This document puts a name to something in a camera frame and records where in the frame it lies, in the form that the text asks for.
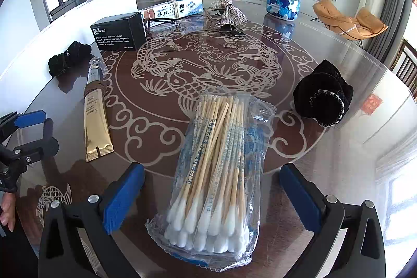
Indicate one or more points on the white blue toothpaste box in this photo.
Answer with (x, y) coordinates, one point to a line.
(172, 7)

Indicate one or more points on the black velvet scrunchie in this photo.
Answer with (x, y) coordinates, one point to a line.
(70, 58)

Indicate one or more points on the black scrunchie white stitching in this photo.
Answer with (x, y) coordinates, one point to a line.
(322, 95)

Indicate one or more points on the gold cream tube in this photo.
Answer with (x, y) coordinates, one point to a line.
(96, 121)

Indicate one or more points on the black frame eyeglasses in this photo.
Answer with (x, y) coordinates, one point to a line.
(163, 20)

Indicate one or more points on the person's left hand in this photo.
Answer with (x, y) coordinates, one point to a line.
(7, 209)

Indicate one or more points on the rhinestone bow hair clip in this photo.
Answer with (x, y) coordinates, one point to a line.
(228, 14)

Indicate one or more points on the wooden dining chair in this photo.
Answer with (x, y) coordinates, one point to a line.
(405, 66)

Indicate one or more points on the black cardboard soap box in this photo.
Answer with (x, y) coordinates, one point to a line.
(114, 33)

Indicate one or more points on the orange lounge chair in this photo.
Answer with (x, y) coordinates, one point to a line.
(352, 24)

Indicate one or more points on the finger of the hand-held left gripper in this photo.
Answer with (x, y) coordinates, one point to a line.
(31, 118)
(42, 146)

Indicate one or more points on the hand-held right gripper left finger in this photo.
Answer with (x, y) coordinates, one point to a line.
(123, 196)

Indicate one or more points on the grey curtain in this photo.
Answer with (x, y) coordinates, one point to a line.
(394, 14)

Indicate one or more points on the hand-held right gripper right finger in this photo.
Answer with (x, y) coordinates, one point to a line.
(299, 196)

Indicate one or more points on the pack of cotton swabs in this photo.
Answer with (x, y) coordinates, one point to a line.
(215, 167)

